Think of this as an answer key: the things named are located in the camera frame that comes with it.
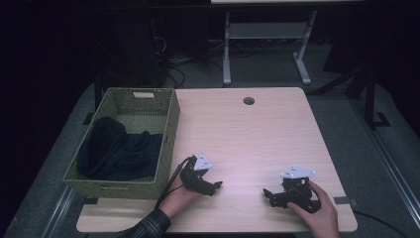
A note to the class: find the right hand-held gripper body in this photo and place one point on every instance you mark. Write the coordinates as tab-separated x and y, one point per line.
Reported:
298	191

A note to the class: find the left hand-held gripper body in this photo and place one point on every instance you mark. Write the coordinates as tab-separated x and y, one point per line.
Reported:
190	175

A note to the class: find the green woven basket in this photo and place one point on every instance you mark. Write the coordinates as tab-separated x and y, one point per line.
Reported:
168	132

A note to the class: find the dark cloth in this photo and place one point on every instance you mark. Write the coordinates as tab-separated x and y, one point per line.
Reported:
115	152

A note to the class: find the person's left hand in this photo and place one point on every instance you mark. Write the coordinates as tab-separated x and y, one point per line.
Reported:
178	200

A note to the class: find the person's right hand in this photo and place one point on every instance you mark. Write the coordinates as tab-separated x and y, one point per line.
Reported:
325	219

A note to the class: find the grey tape strip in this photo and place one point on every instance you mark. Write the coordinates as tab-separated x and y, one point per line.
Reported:
341	200

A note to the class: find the black metal stand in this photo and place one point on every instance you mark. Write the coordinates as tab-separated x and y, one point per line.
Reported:
369	99

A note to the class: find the metal floor rail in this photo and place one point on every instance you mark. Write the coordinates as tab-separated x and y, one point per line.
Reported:
393	172
59	211

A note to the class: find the white metal desk frame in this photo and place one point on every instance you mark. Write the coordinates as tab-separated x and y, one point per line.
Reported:
264	30

